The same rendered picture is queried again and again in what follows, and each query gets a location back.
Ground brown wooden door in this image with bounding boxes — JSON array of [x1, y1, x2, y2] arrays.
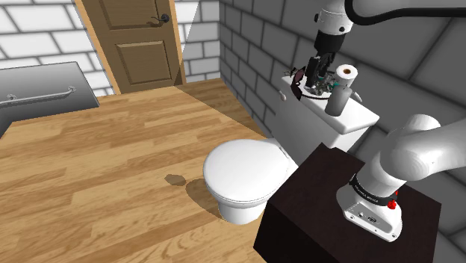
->
[[74, 0, 187, 96]]

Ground white toilet paper roll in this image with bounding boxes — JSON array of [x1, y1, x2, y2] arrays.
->
[[335, 64, 358, 89]]

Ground dark red sunglasses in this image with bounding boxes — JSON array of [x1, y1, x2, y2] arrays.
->
[[284, 66, 308, 102]]

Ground grey bathtub with grab bar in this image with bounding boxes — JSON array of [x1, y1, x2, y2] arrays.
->
[[0, 61, 101, 140]]

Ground dark robot stand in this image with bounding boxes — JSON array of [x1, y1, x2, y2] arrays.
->
[[252, 142, 442, 263]]

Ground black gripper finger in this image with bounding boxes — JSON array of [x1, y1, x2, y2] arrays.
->
[[305, 55, 322, 89], [320, 52, 337, 74]]

